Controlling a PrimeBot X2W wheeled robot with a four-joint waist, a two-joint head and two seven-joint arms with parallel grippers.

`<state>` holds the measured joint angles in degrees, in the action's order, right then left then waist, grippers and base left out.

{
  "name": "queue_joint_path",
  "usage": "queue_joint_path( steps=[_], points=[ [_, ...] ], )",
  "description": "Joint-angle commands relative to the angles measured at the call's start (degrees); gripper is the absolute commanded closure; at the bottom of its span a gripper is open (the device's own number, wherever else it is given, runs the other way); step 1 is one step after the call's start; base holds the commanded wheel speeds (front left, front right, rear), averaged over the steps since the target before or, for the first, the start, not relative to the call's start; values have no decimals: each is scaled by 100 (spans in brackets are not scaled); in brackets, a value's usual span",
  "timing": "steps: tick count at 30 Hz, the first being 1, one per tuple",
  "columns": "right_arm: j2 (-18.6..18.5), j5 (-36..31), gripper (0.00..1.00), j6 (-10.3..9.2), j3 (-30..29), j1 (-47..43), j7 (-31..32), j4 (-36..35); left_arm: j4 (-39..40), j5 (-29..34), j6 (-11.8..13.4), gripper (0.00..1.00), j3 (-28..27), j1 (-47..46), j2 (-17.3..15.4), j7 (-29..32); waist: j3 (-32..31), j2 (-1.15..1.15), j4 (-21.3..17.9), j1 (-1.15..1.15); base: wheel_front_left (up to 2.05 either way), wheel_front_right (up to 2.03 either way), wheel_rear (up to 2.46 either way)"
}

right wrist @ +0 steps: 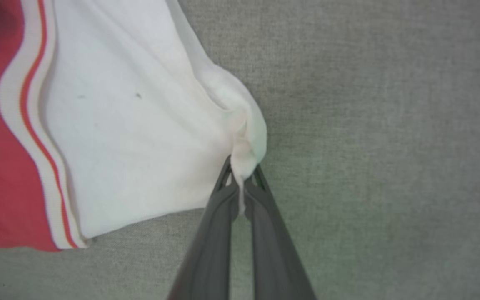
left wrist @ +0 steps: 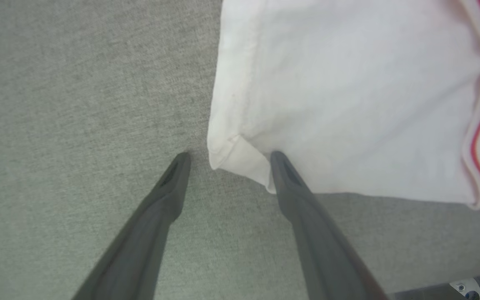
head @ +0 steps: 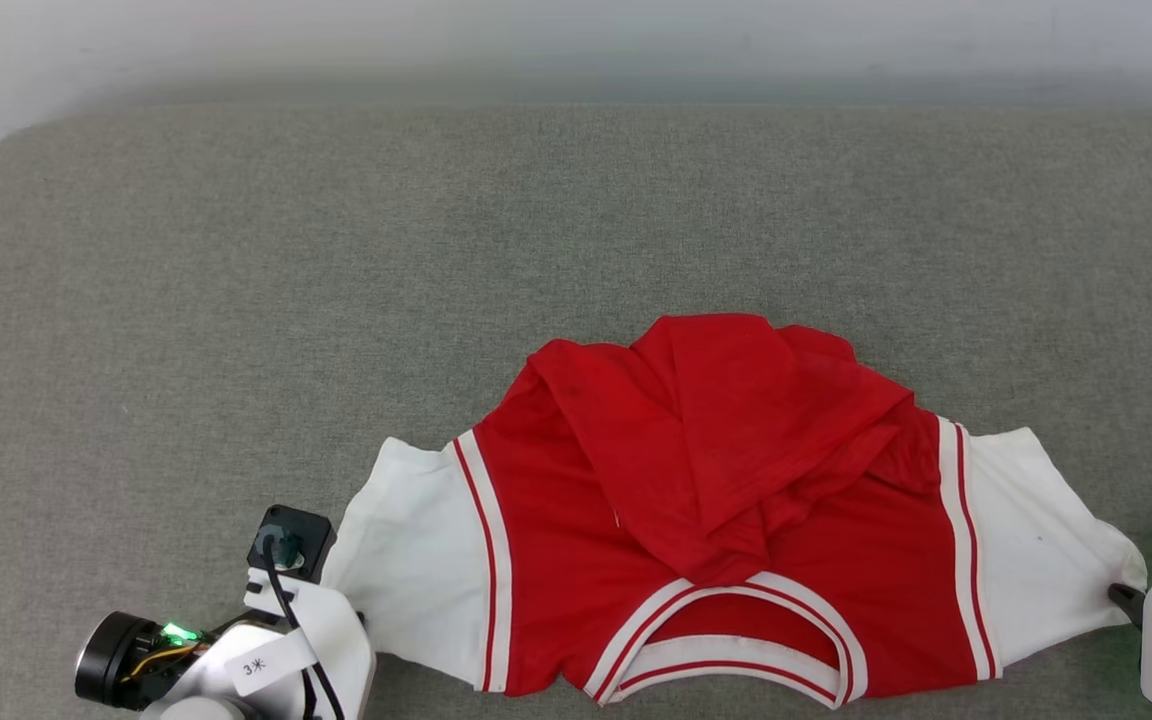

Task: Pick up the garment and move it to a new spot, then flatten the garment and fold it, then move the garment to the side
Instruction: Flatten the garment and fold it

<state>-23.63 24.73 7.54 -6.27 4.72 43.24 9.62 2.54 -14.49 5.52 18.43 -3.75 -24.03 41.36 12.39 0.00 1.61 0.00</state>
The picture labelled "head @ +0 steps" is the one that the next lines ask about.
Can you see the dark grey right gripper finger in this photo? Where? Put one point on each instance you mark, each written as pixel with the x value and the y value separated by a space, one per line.
pixel 1130 603

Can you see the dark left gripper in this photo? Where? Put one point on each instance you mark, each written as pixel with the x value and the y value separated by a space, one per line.
pixel 121 660

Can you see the red and white t-shirt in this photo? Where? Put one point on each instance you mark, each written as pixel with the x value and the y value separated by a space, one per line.
pixel 716 480

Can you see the grey fabric sofa seat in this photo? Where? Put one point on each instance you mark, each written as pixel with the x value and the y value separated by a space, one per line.
pixel 536 250

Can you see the white left camera bracket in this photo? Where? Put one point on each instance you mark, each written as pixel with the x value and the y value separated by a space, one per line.
pixel 341 650

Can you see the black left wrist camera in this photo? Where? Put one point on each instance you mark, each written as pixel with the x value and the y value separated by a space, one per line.
pixel 306 535

